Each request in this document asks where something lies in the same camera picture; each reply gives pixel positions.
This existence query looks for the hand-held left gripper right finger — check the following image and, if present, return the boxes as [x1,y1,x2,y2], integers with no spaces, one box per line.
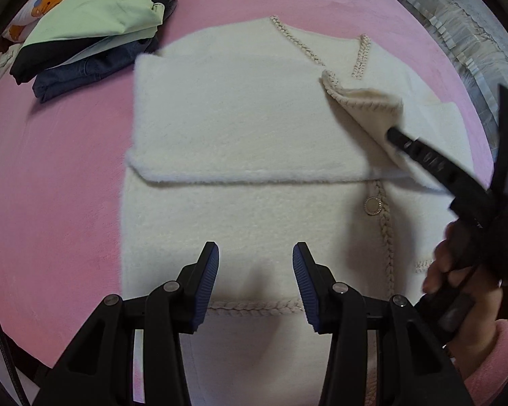
[292,242,475,406]

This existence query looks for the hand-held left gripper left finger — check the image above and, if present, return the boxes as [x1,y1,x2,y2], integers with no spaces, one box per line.
[34,241,219,406]

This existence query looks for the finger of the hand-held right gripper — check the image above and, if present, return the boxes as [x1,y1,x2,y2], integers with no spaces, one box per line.
[385,125,489,206]

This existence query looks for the cream fleece coat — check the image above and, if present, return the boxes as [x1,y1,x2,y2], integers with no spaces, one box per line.
[121,15,475,406]

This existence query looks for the person's right forearm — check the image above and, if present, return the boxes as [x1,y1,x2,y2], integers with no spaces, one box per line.
[461,319,508,406]

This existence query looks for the person's right hand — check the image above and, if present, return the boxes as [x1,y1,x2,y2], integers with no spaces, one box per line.
[422,219,508,375]

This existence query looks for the white lace bed skirt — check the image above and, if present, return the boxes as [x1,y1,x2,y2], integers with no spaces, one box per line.
[396,0,508,136]

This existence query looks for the pink blanket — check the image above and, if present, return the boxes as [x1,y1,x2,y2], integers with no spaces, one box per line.
[0,0,496,368]

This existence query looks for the dark blue jeans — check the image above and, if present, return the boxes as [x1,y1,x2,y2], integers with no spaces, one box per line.
[31,0,179,103]

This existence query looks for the light green black garment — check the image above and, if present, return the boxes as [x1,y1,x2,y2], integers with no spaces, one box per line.
[10,0,181,85]

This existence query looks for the black strap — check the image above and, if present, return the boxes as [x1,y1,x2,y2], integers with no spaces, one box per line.
[0,288,30,406]

